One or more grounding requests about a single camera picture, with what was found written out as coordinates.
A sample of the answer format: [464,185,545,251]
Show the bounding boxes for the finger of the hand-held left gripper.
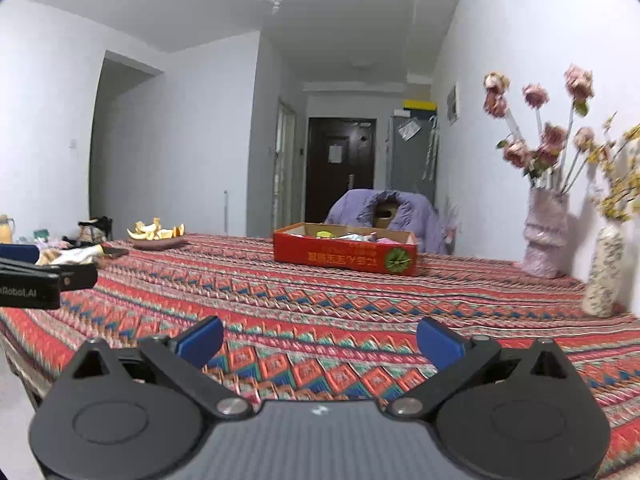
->
[0,244,40,263]
[0,259,99,292]

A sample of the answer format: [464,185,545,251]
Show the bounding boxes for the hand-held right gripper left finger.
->
[62,316,253,421]

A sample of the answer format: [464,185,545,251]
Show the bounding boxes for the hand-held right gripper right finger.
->
[386,316,581,418]

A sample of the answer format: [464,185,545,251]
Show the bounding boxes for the red cardboard box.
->
[272,222,420,277]

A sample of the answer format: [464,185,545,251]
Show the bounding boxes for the white crumpled bag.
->
[37,244,106,267]

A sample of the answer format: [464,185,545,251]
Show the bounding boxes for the brown plate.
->
[131,237,187,252]

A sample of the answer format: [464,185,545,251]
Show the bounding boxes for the red patterned tablecloth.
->
[0,232,640,478]

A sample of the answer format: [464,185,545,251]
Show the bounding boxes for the tall brown cardboard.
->
[374,200,401,231]

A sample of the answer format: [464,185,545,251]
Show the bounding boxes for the pink vase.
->
[520,187,571,279]

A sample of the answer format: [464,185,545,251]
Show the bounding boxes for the purple puffer jacket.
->
[325,188,448,255]

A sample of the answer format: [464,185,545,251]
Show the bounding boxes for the floral patterned bottle vase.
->
[581,224,626,318]

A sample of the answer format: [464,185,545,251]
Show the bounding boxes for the grey metal locker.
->
[387,114,438,201]

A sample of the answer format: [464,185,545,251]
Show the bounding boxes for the dark entrance door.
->
[306,117,377,225]

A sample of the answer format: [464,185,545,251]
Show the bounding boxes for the hanging folded umbrella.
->
[422,116,441,181]

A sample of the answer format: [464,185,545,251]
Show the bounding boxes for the white side door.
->
[274,102,298,231]

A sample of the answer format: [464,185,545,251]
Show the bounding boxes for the yellow dried flowers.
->
[585,115,640,223]

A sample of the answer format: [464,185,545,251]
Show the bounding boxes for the dried pink roses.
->
[482,64,618,196]

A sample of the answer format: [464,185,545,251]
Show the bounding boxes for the pink wall decoration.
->
[442,200,463,251]

